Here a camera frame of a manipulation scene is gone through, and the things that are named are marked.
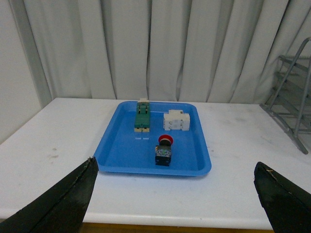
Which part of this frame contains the white circuit breaker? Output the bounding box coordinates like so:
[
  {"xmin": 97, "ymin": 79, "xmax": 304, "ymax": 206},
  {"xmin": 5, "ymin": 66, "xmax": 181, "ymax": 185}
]
[{"xmin": 163, "ymin": 110, "xmax": 190, "ymax": 131}]

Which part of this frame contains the red emergency stop button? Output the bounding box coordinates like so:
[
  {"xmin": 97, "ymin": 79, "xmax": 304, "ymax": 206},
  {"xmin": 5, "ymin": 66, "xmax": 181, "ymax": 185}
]
[{"xmin": 155, "ymin": 134, "xmax": 173, "ymax": 166}]

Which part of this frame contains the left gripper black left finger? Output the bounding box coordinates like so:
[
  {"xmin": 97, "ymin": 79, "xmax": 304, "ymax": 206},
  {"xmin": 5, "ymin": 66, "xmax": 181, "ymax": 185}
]
[{"xmin": 0, "ymin": 157, "xmax": 99, "ymax": 233}]

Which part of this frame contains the white curtain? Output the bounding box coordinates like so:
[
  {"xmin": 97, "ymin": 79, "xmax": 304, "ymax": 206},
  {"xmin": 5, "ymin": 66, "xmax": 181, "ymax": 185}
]
[{"xmin": 0, "ymin": 0, "xmax": 311, "ymax": 144}]

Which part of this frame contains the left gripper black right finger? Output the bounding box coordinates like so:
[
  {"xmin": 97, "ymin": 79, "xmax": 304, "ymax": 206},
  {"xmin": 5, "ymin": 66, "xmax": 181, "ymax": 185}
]
[{"xmin": 254, "ymin": 162, "xmax": 311, "ymax": 233}]

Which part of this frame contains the grey metal mesh rack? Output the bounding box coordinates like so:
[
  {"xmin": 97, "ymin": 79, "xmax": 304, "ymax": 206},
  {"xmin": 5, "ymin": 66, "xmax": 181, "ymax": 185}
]
[{"xmin": 260, "ymin": 37, "xmax": 311, "ymax": 154}]

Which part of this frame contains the green terminal relay block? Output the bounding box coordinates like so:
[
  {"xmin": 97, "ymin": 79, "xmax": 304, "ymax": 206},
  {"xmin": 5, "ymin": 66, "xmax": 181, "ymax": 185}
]
[{"xmin": 134, "ymin": 98, "xmax": 150, "ymax": 133}]

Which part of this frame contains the blue plastic tray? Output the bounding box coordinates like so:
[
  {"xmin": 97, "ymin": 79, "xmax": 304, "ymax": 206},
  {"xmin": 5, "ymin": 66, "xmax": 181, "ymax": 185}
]
[{"xmin": 94, "ymin": 101, "xmax": 212, "ymax": 177}]

